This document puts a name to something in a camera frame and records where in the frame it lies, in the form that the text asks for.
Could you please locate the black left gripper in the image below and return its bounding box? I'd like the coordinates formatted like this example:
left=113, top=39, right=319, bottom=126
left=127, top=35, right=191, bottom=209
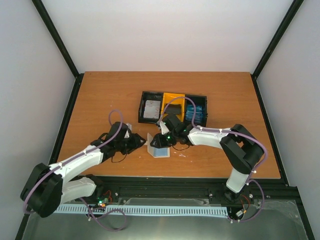
left=115, top=133, right=145, bottom=155

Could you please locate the black right card bin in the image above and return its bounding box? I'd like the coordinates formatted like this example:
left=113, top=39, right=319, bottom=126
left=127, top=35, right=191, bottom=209
left=183, top=94, right=208, bottom=127

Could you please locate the black card bin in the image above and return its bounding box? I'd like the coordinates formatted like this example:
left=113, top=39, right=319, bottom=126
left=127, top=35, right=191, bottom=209
left=183, top=94, right=208, bottom=127
left=138, top=91, right=164, bottom=124

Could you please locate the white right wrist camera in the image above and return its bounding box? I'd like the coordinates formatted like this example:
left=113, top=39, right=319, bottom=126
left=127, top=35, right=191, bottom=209
left=157, top=120, right=170, bottom=135

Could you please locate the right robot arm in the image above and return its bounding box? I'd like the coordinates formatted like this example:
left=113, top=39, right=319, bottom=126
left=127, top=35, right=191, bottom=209
left=148, top=114, right=268, bottom=203

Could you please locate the light blue cable duct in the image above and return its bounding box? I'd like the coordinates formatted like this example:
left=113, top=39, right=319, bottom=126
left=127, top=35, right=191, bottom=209
left=53, top=202, right=230, bottom=216

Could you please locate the white card stack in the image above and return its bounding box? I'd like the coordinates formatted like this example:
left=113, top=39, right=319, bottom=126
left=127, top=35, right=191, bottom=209
left=143, top=100, right=161, bottom=120

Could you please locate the blue card stack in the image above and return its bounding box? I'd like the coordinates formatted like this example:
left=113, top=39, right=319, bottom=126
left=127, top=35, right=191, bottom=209
left=185, top=104, right=203, bottom=123

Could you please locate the black frame post left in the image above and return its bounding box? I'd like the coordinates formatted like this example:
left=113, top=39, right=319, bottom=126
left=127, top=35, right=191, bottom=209
left=31, top=0, right=85, bottom=79

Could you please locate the yellow middle card bin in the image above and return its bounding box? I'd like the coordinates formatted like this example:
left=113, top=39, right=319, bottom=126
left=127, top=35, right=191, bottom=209
left=161, top=92, right=185, bottom=122

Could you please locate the black front frame rail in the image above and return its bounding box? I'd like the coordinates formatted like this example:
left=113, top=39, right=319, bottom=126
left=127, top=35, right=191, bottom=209
left=32, top=176, right=300, bottom=208

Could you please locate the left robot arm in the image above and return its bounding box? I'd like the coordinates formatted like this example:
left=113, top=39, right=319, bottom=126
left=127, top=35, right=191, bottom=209
left=20, top=121, right=146, bottom=218

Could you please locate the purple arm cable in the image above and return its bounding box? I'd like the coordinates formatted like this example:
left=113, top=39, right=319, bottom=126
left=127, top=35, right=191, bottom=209
left=22, top=109, right=127, bottom=231
left=156, top=96, right=269, bottom=224

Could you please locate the black frame post right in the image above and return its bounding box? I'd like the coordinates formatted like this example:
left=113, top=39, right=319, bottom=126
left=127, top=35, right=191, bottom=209
left=251, top=0, right=305, bottom=79

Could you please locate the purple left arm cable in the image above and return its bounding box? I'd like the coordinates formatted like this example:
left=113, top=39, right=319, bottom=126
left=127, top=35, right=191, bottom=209
left=22, top=109, right=127, bottom=231

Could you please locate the black frame post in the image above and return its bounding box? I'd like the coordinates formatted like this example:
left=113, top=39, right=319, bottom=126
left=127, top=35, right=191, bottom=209
left=31, top=0, right=85, bottom=79
left=251, top=0, right=305, bottom=79

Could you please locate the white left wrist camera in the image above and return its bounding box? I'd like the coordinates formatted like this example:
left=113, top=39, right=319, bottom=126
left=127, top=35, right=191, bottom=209
left=124, top=123, right=132, bottom=139

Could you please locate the black card stack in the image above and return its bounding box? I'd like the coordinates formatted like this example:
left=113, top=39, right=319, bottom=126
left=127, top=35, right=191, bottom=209
left=164, top=104, right=182, bottom=115

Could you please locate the black left card bin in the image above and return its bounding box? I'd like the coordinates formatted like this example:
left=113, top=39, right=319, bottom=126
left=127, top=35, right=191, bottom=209
left=138, top=91, right=164, bottom=124

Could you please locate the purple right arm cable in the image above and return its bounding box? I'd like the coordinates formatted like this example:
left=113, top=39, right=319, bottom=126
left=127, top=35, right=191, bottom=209
left=156, top=96, right=269, bottom=224

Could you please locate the beige card holder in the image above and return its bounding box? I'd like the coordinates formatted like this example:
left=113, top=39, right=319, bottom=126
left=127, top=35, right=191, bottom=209
left=146, top=133, right=170, bottom=158

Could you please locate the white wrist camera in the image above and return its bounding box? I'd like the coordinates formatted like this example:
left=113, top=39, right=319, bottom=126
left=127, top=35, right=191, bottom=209
left=124, top=123, right=132, bottom=139
left=157, top=120, right=170, bottom=135

